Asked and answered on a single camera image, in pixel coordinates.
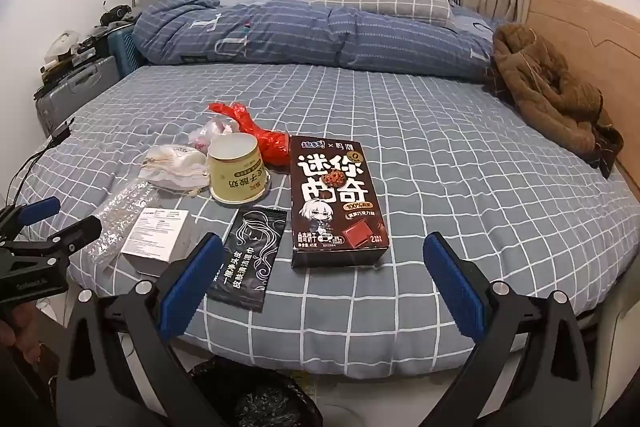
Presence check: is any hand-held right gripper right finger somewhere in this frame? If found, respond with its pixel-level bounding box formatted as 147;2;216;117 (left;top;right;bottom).
422;232;601;427

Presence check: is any black charger with cable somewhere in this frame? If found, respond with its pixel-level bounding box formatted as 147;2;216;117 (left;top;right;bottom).
0;118;76;208

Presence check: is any teal suitcase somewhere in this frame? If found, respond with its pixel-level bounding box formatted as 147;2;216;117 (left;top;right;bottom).
107;27;148;80

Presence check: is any person's left hand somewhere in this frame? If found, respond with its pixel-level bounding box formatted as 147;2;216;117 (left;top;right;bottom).
0;302;48;363

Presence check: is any clear plastic bag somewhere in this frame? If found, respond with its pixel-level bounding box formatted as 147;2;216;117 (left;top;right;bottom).
187;116;241;154

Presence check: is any white rounded appliance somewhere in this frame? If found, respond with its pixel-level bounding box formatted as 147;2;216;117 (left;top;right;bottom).
47;31;81;58

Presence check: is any brown cookie box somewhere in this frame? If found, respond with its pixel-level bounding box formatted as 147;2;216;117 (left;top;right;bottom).
290;134;390;269

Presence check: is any black sachet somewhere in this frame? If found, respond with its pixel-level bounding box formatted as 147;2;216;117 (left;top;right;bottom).
206;205;292;313

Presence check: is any red plastic bag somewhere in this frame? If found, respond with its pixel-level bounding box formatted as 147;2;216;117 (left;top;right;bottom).
207;102;292;178

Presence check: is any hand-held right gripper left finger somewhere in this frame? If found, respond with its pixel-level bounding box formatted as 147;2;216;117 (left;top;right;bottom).
56;232;226;427

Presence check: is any grey checked bed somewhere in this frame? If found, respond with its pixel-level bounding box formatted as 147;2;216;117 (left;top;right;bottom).
0;62;636;350

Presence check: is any yellow paper cup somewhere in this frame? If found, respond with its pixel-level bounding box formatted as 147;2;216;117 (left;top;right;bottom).
206;132;271;206

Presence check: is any grey suitcase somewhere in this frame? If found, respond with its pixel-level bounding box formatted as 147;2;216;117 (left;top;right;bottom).
34;56;121;138

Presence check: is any black bundle on suitcase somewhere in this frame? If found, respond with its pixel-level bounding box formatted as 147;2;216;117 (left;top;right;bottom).
99;4;133;28

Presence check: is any brown fleece jacket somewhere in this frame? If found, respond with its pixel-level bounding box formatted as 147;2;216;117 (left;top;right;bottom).
484;23;626;180

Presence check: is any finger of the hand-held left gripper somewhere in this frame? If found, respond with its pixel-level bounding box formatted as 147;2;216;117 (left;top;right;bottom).
0;197;62;238
0;214;103;269

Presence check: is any wooden headboard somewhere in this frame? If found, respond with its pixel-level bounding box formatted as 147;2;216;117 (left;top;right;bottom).
527;0;640;202

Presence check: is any black trash bin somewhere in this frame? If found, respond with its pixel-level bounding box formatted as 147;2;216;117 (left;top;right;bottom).
187;357;326;427

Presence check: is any blue striped duvet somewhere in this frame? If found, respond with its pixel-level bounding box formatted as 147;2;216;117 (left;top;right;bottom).
134;0;506;80

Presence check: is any white cotton pad bag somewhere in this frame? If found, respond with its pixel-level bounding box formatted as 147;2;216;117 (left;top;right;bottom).
139;144;211;195

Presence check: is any small white box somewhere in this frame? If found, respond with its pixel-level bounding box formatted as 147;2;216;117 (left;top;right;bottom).
120;208;198;278

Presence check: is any clear bubble wrap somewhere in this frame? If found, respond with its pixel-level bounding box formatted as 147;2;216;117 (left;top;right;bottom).
82;181;161;278

